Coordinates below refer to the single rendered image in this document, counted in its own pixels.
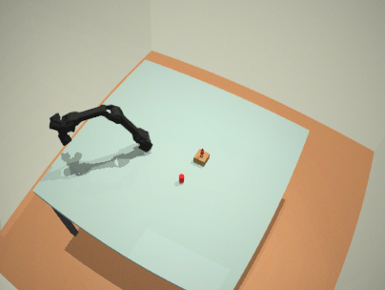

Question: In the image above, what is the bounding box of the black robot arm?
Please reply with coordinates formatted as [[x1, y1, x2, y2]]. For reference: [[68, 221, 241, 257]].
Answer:
[[49, 104, 152, 152]]

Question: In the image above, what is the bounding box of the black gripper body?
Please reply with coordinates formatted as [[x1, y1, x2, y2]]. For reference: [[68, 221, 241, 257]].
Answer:
[[50, 113, 71, 146]]

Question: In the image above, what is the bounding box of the orange block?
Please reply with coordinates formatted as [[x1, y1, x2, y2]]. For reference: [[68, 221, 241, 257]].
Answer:
[[193, 149, 210, 166]]

